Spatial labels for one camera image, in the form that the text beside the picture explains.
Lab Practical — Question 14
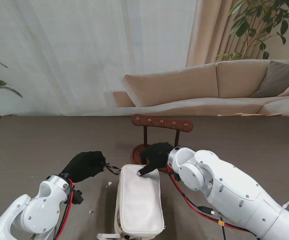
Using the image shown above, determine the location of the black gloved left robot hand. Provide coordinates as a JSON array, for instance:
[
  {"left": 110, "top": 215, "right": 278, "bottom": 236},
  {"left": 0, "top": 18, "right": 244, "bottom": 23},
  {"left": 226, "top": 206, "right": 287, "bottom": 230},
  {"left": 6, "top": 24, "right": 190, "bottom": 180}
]
[{"left": 59, "top": 150, "right": 108, "bottom": 184}]

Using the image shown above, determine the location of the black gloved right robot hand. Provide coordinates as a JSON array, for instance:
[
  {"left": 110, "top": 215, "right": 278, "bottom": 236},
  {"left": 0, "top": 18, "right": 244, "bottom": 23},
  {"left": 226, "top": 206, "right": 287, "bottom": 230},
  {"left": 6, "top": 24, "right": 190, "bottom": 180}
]
[{"left": 136, "top": 141, "right": 175, "bottom": 177}]

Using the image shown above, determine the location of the brown wooden jewelry stand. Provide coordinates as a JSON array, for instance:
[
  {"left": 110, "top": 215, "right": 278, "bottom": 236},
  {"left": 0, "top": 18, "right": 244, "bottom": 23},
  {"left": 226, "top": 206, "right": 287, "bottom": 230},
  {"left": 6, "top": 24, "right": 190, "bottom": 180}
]
[{"left": 131, "top": 114, "right": 194, "bottom": 174}]

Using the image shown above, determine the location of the white leather bag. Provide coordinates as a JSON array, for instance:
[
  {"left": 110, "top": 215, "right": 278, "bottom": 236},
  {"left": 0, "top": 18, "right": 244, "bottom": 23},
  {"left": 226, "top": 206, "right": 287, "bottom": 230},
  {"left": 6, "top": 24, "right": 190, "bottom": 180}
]
[{"left": 96, "top": 163, "right": 166, "bottom": 240}]

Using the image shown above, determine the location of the beige sofa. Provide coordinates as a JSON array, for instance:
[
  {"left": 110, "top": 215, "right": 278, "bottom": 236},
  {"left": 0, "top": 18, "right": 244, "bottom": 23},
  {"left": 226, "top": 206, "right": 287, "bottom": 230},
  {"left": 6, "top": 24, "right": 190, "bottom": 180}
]
[{"left": 113, "top": 59, "right": 289, "bottom": 126}]

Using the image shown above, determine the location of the white sheer curtain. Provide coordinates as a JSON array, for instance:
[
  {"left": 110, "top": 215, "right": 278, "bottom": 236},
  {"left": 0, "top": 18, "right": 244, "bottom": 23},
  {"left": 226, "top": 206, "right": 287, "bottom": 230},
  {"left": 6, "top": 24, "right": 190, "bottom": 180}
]
[{"left": 0, "top": 0, "right": 198, "bottom": 117}]

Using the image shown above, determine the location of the beige curtain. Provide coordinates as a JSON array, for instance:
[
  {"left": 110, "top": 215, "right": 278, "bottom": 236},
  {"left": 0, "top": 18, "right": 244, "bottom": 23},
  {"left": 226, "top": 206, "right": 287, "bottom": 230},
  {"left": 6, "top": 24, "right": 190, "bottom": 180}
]
[{"left": 185, "top": 0, "right": 270, "bottom": 68}]

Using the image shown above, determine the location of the grey cushion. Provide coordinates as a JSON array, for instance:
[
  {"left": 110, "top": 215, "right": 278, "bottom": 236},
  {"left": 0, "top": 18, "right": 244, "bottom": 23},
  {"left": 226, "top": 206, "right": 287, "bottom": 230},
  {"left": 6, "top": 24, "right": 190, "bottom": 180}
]
[{"left": 249, "top": 59, "right": 289, "bottom": 99}]

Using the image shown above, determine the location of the tall leafy ficus plant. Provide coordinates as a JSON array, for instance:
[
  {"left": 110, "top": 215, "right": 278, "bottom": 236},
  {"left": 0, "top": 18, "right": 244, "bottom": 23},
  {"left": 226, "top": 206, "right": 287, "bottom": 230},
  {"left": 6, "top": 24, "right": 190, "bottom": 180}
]
[{"left": 214, "top": 0, "right": 289, "bottom": 62}]

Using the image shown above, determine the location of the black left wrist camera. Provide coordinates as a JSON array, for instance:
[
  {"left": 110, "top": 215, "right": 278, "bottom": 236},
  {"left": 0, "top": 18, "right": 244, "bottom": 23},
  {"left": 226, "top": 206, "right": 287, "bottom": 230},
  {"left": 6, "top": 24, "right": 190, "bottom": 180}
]
[{"left": 70, "top": 188, "right": 85, "bottom": 206}]

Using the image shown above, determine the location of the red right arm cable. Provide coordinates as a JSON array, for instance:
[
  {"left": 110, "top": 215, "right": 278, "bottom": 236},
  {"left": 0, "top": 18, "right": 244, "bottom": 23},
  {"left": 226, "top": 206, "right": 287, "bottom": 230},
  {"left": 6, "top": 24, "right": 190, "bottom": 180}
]
[{"left": 166, "top": 162, "right": 253, "bottom": 234}]

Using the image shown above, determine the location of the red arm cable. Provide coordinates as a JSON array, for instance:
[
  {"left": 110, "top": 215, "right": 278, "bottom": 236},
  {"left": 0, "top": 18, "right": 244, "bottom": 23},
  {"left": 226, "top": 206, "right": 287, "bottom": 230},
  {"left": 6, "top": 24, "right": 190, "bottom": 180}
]
[
  {"left": 54, "top": 178, "right": 75, "bottom": 240},
  {"left": 166, "top": 162, "right": 253, "bottom": 234}
]

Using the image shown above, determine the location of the red left arm cable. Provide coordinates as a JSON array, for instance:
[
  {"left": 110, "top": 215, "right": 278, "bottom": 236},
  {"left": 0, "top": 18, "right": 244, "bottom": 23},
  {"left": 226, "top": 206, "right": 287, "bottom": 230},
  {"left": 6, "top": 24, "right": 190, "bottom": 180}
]
[{"left": 54, "top": 178, "right": 75, "bottom": 240}]

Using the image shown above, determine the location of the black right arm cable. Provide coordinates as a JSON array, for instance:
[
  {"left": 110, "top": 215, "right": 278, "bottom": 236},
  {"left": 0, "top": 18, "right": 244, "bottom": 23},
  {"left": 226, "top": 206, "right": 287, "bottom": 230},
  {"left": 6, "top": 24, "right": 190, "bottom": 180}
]
[{"left": 198, "top": 205, "right": 227, "bottom": 240}]

